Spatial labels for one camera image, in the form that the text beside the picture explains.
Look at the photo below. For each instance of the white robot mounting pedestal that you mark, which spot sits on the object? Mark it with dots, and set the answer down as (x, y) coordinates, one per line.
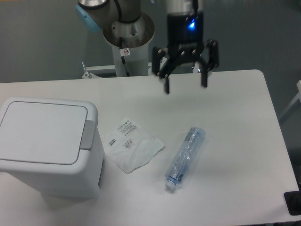
(131, 58)

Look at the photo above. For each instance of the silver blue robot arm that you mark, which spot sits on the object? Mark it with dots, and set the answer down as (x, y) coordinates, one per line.
(129, 31)

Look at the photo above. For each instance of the white frame at right edge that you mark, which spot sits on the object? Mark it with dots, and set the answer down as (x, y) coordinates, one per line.
(293, 105)

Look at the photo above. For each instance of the black table edge clamp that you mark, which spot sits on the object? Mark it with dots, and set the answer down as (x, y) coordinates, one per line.
(293, 202)

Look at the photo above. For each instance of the crumpled white plastic bag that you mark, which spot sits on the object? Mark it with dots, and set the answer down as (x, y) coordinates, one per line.
(130, 146)

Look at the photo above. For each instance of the white plastic trash can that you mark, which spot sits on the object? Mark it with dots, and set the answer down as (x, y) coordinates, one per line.
(52, 145)

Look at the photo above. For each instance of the empty clear plastic bottle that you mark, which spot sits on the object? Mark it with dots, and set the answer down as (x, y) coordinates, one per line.
(184, 158)

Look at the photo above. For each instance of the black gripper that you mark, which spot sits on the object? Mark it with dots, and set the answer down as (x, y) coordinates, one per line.
(185, 45)

